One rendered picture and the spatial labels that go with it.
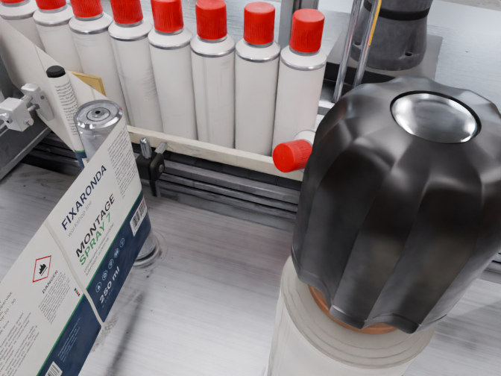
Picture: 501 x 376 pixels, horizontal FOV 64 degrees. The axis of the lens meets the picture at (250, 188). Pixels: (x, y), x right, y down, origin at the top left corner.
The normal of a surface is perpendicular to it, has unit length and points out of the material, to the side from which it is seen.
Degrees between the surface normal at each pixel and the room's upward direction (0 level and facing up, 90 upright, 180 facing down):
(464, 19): 0
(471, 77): 0
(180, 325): 0
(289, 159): 71
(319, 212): 90
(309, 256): 90
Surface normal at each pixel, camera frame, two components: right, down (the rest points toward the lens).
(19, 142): 0.96, 0.23
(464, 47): 0.03, -0.69
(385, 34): -0.40, 0.42
